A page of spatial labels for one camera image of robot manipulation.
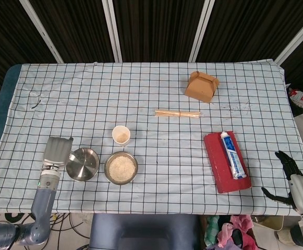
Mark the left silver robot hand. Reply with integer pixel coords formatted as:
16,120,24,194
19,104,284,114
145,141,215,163
42,136,74,167

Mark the white rice heap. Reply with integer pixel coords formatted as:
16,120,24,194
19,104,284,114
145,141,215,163
107,154,136,182

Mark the white paper cup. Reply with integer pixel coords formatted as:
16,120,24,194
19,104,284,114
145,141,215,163
112,125,131,146

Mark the empty steel plate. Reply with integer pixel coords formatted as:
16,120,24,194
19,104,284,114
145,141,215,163
65,147,101,182

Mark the beige container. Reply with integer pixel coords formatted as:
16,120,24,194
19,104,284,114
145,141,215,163
252,215,285,231

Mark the steel bowl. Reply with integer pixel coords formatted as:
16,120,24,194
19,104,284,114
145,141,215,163
104,151,139,185

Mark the pink cloth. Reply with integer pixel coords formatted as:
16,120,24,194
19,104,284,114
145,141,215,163
217,215,258,249

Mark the blue white toothpaste tube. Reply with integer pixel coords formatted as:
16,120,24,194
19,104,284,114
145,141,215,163
220,131,247,180

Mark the black bag with red print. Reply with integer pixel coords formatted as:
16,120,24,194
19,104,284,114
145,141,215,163
286,80,303,118

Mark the long red box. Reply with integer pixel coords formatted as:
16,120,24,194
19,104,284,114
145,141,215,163
203,132,252,194

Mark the green cloth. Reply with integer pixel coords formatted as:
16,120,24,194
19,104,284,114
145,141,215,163
204,215,221,247

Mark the wrapped wooden chopstick bundle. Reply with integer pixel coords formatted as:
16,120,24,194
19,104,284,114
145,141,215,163
154,109,201,118

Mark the light blue checkered tablecloth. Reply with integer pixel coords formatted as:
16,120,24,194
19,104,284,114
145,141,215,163
0,59,303,217

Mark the brown cardboard gable box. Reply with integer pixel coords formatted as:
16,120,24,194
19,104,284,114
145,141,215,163
184,71,221,104

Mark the floor cable tangle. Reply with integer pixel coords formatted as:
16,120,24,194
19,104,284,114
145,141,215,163
0,212,92,250

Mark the white partition post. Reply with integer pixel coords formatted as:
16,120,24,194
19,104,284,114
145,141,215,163
101,0,123,63
189,0,216,63
19,0,65,63
275,10,303,65

